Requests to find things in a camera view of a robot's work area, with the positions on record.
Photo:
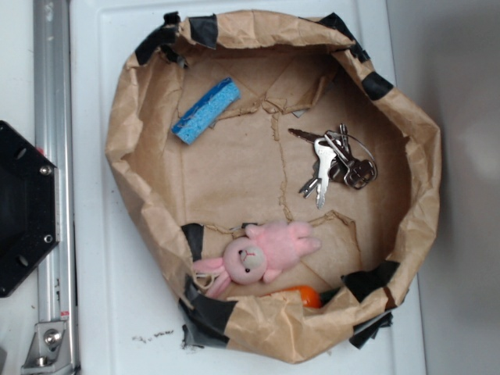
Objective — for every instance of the metal corner bracket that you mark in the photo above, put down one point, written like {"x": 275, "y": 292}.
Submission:
{"x": 49, "y": 350}

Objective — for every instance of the aluminium extrusion rail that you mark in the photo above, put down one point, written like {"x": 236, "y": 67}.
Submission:
{"x": 56, "y": 273}

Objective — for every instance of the brown paper bag bin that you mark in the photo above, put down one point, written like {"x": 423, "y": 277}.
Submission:
{"x": 190, "y": 201}

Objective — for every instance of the orange plastic carrot toy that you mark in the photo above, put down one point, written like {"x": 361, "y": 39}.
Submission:
{"x": 310, "y": 297}

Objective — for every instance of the silver key bunch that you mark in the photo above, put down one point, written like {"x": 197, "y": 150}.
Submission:
{"x": 335, "y": 163}

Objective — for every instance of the pink plush bunny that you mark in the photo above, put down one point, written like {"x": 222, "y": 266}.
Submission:
{"x": 263, "y": 253}

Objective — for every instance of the blue sponge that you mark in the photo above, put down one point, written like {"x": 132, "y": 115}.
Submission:
{"x": 206, "y": 111}

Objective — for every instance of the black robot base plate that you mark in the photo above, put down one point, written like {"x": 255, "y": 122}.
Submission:
{"x": 28, "y": 208}

